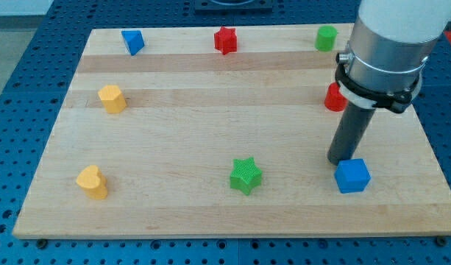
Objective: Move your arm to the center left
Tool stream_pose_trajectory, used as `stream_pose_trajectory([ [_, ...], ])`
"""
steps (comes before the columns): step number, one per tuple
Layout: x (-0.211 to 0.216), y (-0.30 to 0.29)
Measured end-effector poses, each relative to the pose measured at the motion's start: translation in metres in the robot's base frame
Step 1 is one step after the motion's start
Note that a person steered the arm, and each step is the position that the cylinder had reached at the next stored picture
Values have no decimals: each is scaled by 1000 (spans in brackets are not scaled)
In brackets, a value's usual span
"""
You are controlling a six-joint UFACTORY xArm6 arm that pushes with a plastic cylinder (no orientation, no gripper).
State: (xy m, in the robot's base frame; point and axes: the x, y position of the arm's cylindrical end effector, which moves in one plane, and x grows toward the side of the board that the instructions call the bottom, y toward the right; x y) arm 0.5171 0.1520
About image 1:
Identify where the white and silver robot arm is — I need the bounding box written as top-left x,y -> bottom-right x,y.
335,0 -> 451,113

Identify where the light wooden board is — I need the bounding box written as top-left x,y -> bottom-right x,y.
13,24 -> 451,239

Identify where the green star block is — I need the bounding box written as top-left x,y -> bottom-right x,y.
230,157 -> 262,196

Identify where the red star block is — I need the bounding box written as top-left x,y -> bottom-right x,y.
214,26 -> 238,55

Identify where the red cylinder block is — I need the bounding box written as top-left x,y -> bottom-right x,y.
324,82 -> 348,112

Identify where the yellow hexagon block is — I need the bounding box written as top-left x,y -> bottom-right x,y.
98,85 -> 127,114

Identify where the blue triangular prism block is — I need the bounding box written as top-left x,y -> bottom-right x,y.
121,30 -> 145,56

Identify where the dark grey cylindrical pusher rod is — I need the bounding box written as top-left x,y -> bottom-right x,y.
327,102 -> 375,166

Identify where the blue cube block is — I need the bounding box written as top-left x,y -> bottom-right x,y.
334,158 -> 372,194

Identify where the green cylinder block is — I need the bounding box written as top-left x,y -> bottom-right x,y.
314,26 -> 338,52

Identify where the yellow heart block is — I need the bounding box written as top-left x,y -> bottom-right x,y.
76,165 -> 108,200

